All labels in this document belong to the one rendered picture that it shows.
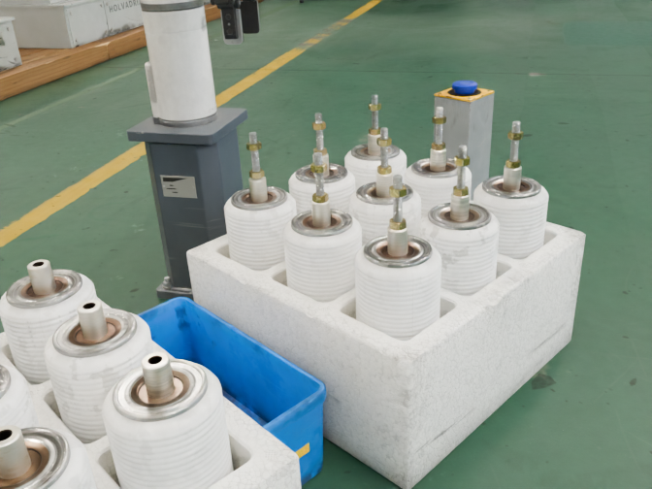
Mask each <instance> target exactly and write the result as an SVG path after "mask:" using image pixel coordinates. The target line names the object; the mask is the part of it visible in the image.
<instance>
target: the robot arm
mask: <svg viewBox="0 0 652 489"><path fill-rule="evenodd" d="M210 1H211V4H212V5H216V6H217V8H218V9H221V10H220V14H221V23H222V32H223V40H224V43H225V44H227V45H238V44H240V43H242V42H243V41H244V33H245V34H256V33H258V32H259V31H260V18H259V7H258V1H256V0H243V1H241V0H210ZM140 4H141V9H142V16H143V22H144V28H145V33H146V39H147V50H148V56H149V62H147V63H146V64H145V68H146V74H147V85H148V91H149V97H150V103H151V108H152V114H153V120H154V124H161V125H163V126H166V127H172V128H186V127H195V126H200V125H205V124H208V123H211V122H213V121H215V120H216V119H217V109H216V102H215V94H214V85H213V77H212V63H211V55H210V47H209V39H208V31H207V24H206V16H205V8H204V0H140Z"/></svg>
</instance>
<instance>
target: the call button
mask: <svg viewBox="0 0 652 489"><path fill-rule="evenodd" d="M452 89H454V92H455V93H457V94H472V93H474V90H475V89H477V83H476V82H475V81H455V82H454V83H453V84H452Z"/></svg>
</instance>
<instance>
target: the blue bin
mask: <svg viewBox="0 0 652 489"><path fill-rule="evenodd" d="M137 315H138V316H139V317H141V319H142V320H143V321H144V322H145V323H146V324H147V325H148V327H149V330H150V335H151V340H152V341H154V342H155V343H156V344H158V345H159V346H160V347H161V348H163V349H164V350H165V351H167V352H168V353H169V354H170V355H172V356H173V357H174V358H175V359H183V360H187V361H191V362H193V363H196V364H199V365H202V366H204V367H205V368H207V369H208V370H210V371H211V372H212V373H213V374H214V375H215V376H216V377H217V378H218V380H219V382H220V385H221V390H222V396H223V397H224V398H226V399H227V400H228V401H229V402H231V403H232V404H233V405H235V406H236V407H237V408H239V409H240V410H241V411H242V412H244V413H245V414H246V415H247V416H249V417H250V418H251V419H253V420H254V421H255V422H256V423H258V424H259V425H260V426H261V427H262V428H264V429H265V430H267V431H268V432H269V433H270V434H272V435H273V436H274V437H275V438H277V439H278V440H280V441H281V442H282V443H283V444H285V445H286V446H287V447H288V448H290V449H291V450H292V451H294V452H295V453H296V454H297V455H298V457H299V465H300V477H301V486H303V485H304V484H305V483H307V482H308V481H309V480H311V479H312V478H313V477H315V476H316V475H317V474H319V473H320V472H321V471H322V468H323V402H324V401H325V399H326V386H325V384H324V383H323V382H322V381H321V380H319V379H317V378H316V377H314V376H313V375H310V374H309V373H307V372H306V371H304V370H303V369H301V368H299V367H298V366H296V365H295V364H293V363H291V362H290V361H288V360H287V359H285V358H283V357H282V356H280V355H279V354H277V353H275V352H274V351H272V350H271V349H269V348H268V347H267V346H265V345H264V344H262V343H260V342H258V341H257V340H255V339H253V338H252V337H250V336H249V335H247V334H245V333H244V332H242V331H241V330H239V329H237V328H236V327H234V326H233V325H231V324H229V323H228V322H226V321H225V320H223V319H221V318H220V317H218V316H217V315H215V314H213V313H212V312H210V311H209V310H206V309H205V308H203V307H202V306H200V305H198V304H197V303H195V302H194V301H192V300H190V299H189V298H187V297H177V298H174V299H171V300H169V301H167V302H165V303H163V304H160V305H158V306H156V307H154V308H152V309H149V310H146V311H144V312H142V313H139V314H137Z"/></svg>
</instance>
